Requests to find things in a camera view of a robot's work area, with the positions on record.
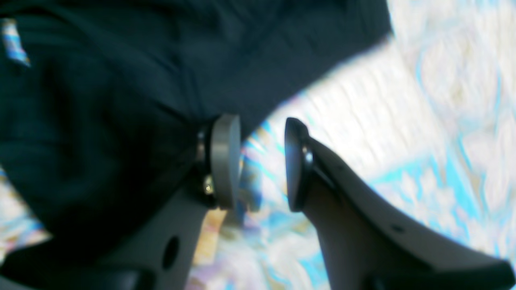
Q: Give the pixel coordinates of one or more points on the black t-shirt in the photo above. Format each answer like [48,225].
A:
[103,123]

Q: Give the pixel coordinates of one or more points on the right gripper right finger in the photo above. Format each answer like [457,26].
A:
[367,243]

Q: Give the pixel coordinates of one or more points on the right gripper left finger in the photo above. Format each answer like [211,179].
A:
[158,255]

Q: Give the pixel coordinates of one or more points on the patterned tablecloth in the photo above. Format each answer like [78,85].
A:
[417,96]

